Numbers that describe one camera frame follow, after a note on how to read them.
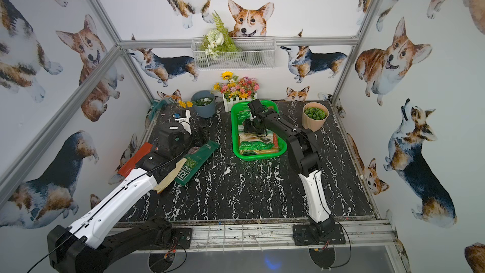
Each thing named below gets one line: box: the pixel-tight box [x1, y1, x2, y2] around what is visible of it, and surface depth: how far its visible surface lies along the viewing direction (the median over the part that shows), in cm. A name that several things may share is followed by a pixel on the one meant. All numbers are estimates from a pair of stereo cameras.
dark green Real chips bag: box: [174, 140, 222, 186], surface depth 95 cm
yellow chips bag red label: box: [270, 132, 280, 154], surface depth 99 cm
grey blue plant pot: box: [190, 89, 216, 119], surface depth 116 cm
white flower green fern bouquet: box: [198, 10, 239, 61], surface depth 81 cm
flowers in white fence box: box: [212, 71, 261, 113], surface depth 111 cm
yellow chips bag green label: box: [239, 147, 280, 157], surface depth 94 cm
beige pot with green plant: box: [301, 101, 330, 133], surface depth 103 cm
